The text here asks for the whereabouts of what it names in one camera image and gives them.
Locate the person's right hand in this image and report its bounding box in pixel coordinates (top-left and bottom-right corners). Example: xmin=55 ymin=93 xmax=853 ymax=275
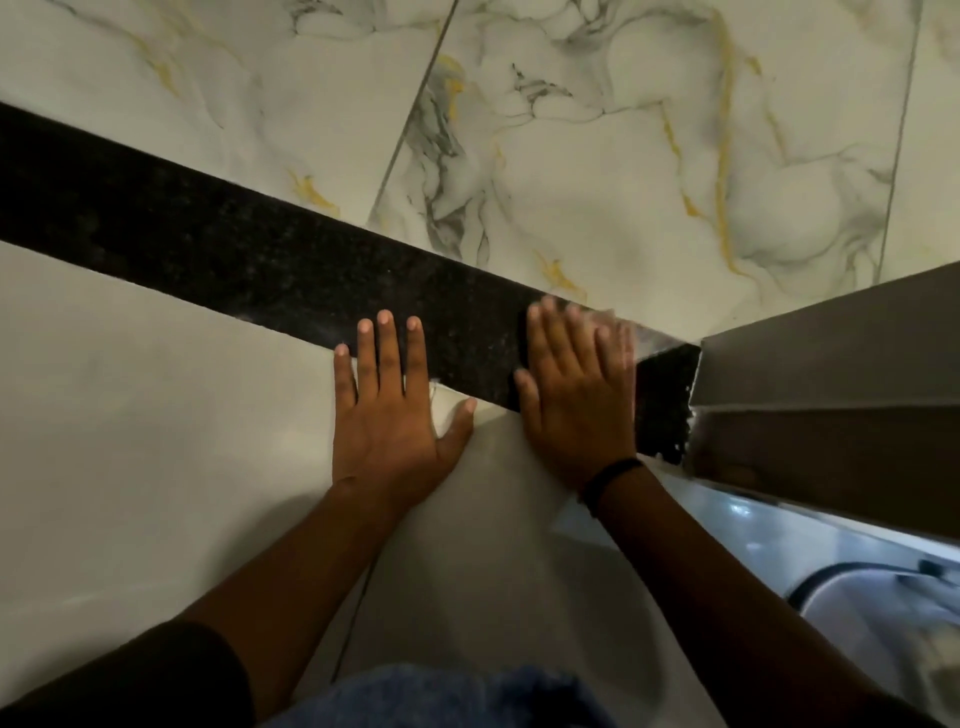
xmin=513 ymin=295 xmax=639 ymax=498

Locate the person's left hand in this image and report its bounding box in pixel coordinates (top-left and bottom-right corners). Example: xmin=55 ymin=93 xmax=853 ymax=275
xmin=332 ymin=309 xmax=478 ymax=505

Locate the person's right forearm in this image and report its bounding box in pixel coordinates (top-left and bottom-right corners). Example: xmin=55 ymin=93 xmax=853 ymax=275
xmin=598 ymin=465 xmax=927 ymax=728

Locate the person's left forearm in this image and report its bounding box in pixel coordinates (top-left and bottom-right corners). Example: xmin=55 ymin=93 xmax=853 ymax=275
xmin=174 ymin=480 xmax=421 ymax=706

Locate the black wristband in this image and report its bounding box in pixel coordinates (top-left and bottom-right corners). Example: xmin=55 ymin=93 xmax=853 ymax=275
xmin=579 ymin=456 xmax=645 ymax=520

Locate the black granite skirting strip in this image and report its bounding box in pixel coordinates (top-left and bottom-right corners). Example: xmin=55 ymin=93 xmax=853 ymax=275
xmin=0 ymin=100 xmax=703 ymax=467

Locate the blue cloth garment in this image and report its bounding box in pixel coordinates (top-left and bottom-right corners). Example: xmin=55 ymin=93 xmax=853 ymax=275
xmin=258 ymin=662 xmax=620 ymax=728

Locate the black shirt sleeve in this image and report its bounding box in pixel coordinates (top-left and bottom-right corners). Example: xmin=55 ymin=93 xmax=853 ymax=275
xmin=0 ymin=619 xmax=258 ymax=728

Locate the white plastic tub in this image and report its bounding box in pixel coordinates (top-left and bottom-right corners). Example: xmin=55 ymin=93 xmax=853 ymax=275
xmin=784 ymin=558 xmax=960 ymax=725

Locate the grey door frame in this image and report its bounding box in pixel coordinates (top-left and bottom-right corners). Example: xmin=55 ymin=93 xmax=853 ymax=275
xmin=684 ymin=261 xmax=960 ymax=543

